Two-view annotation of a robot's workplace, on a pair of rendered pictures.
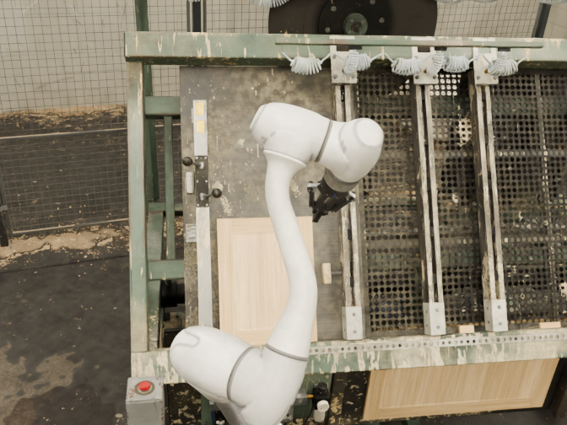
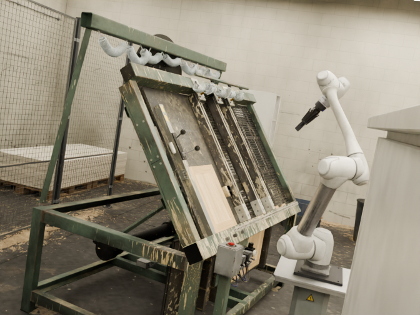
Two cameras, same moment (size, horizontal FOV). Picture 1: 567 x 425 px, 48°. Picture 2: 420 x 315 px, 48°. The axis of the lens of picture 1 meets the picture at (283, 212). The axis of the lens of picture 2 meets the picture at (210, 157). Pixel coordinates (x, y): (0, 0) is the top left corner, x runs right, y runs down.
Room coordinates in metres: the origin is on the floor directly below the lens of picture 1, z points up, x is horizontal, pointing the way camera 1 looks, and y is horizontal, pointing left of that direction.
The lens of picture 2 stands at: (0.16, 2.75, 1.73)
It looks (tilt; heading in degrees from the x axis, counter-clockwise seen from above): 6 degrees down; 305
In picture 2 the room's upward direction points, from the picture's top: 9 degrees clockwise
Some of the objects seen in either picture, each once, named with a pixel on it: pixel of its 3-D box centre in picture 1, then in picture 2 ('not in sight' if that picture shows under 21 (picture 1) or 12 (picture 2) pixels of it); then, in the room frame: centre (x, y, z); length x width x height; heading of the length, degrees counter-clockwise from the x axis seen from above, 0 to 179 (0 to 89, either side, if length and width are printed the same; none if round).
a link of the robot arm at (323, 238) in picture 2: not in sight; (319, 245); (1.23, -0.16, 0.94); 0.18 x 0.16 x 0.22; 61
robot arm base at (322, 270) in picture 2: not in sight; (317, 264); (1.23, -0.19, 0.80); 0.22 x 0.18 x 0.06; 107
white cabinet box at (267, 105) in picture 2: not in sight; (250, 155); (3.96, -3.73, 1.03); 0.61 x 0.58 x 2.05; 111
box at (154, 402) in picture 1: (146, 406); (228, 259); (1.54, 0.43, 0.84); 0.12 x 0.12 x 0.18; 10
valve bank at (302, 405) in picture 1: (268, 412); (241, 263); (1.68, 0.01, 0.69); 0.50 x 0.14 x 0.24; 100
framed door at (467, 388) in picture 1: (465, 368); (245, 245); (2.16, -0.87, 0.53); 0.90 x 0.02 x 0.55; 100
